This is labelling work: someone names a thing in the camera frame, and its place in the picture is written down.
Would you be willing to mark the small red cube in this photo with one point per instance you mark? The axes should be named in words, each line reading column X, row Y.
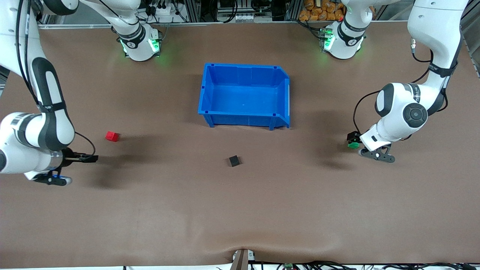
column 111, row 136

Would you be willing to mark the white power strip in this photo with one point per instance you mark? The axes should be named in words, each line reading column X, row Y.
column 159, row 8

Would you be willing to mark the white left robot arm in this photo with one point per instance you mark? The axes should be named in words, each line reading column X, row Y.
column 401, row 108

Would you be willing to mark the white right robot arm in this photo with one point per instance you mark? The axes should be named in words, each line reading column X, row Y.
column 48, row 112

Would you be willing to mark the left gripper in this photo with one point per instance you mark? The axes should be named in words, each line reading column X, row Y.
column 353, row 136

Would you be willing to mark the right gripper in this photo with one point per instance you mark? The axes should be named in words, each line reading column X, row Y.
column 68, row 156

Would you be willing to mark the metal table edge bracket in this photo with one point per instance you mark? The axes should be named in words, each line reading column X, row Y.
column 243, row 259

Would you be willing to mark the orange snack bag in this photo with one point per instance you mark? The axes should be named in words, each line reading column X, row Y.
column 320, row 11

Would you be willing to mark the small black cube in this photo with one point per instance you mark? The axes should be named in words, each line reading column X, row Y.
column 234, row 161

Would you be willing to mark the blue plastic storage bin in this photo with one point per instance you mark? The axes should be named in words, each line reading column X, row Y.
column 243, row 97

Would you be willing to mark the small green cube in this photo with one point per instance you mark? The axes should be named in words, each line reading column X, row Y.
column 353, row 145

